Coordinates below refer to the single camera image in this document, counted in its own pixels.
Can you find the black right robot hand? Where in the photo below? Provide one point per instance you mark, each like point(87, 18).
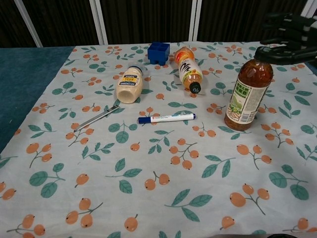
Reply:
point(297, 49)

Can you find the brown tea bottle green label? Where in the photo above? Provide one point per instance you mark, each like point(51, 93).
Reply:
point(247, 99)

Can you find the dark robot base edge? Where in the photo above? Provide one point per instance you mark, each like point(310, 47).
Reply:
point(247, 236)

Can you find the orange juice bottle black cap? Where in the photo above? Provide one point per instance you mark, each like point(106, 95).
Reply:
point(188, 69)

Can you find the mayonnaise jar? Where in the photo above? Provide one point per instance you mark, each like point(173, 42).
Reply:
point(130, 85)

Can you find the blue plastic compartment block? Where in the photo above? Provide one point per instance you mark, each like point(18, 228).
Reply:
point(158, 53)

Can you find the blue and white marker pen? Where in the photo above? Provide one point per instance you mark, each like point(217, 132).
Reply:
point(168, 118)

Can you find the white fruit print tablecloth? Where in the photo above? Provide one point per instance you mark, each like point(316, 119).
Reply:
point(158, 173)

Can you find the silver utility knife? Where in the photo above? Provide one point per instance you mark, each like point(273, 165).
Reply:
point(95, 119)

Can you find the white partition frame post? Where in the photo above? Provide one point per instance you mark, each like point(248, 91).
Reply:
point(310, 6)
point(98, 22)
point(28, 22)
point(195, 19)

